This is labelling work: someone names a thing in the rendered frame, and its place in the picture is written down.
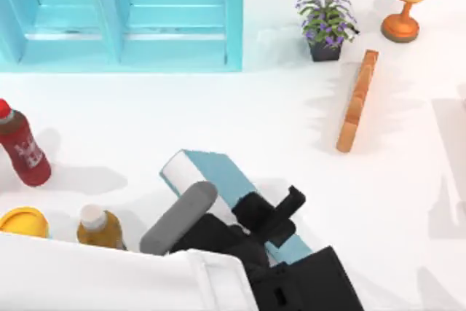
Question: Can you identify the amber bottle with white cap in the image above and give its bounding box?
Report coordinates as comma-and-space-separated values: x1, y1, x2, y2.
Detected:
76, 204, 127, 251

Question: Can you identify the purple flowering potted plant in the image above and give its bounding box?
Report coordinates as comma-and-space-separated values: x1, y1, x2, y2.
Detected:
294, 0, 362, 63

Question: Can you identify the red bottle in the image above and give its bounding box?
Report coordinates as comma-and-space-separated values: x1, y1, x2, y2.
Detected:
0, 98, 52, 188

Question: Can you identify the golden trophy cup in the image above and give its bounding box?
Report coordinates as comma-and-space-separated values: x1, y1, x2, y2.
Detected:
380, 0, 449, 44

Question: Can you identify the blue book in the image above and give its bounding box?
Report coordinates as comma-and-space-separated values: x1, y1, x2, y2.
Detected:
158, 149, 315, 265

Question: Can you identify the pale grey rounded box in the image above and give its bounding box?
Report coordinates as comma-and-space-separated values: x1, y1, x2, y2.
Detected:
139, 180, 218, 256

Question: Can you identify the light blue rack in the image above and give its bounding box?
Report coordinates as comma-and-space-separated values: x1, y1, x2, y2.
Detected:
0, 0, 243, 74

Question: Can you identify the yellow round lid container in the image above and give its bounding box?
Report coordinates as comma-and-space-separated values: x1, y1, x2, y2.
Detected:
0, 206, 50, 240

